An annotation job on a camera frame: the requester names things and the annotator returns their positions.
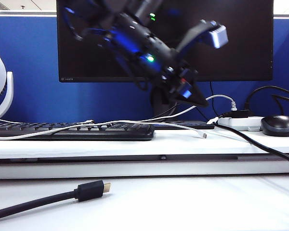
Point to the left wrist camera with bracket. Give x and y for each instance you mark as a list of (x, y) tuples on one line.
[(218, 36)]

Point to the black power adapter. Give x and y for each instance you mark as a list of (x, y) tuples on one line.
[(240, 114)]

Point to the black keyboard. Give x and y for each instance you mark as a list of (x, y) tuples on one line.
[(98, 136)]

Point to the black computer mouse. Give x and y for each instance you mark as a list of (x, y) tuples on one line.
[(279, 126)]

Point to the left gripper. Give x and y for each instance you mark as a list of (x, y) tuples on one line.
[(178, 77)]

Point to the white desk fan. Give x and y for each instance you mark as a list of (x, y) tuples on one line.
[(1, 79)]

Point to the black monitor stand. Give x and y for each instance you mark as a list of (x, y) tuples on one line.
[(157, 106)]

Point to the white power strip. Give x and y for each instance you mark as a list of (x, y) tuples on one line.
[(243, 124)]

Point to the blue office partition panel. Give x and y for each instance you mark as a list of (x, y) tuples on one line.
[(33, 60)]

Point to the black ASUS monitor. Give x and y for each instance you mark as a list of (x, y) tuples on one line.
[(243, 48)]

